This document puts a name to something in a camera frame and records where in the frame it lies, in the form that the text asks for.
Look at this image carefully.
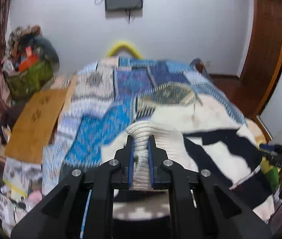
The white and navy knit sweater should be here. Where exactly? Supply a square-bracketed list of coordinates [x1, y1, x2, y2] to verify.
[101, 96, 274, 221]

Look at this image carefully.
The pile of clothes and boxes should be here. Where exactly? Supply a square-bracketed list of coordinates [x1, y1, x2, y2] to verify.
[1, 25, 60, 76]

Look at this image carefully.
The blue patchwork bed quilt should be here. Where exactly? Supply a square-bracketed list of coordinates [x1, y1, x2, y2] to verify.
[43, 58, 247, 194]

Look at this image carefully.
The brown wooden door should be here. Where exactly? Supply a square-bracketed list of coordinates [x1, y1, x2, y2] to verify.
[240, 0, 282, 119]

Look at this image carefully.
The wooden lap table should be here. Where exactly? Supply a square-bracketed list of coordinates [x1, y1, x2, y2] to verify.
[4, 89, 67, 164]

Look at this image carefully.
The yellow curved tube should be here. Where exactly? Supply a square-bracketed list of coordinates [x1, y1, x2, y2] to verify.
[106, 40, 144, 59]

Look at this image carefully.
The green fabric storage basket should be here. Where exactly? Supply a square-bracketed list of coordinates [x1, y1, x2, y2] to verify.
[4, 61, 53, 101]

